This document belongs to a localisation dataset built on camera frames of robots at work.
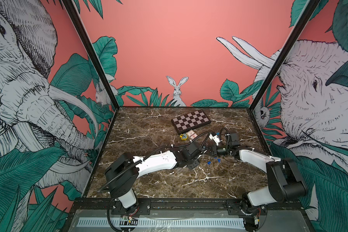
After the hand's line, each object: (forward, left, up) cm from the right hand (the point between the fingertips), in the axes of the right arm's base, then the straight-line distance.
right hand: (202, 150), depth 83 cm
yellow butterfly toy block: (+16, +11, -10) cm, 21 cm away
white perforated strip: (-34, +23, -11) cm, 42 cm away
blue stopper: (0, -12, -12) cm, 18 cm away
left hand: (-3, +4, -3) cm, 6 cm away
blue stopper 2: (-3, -5, -12) cm, 13 cm away
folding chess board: (+29, +7, -8) cm, 30 cm away
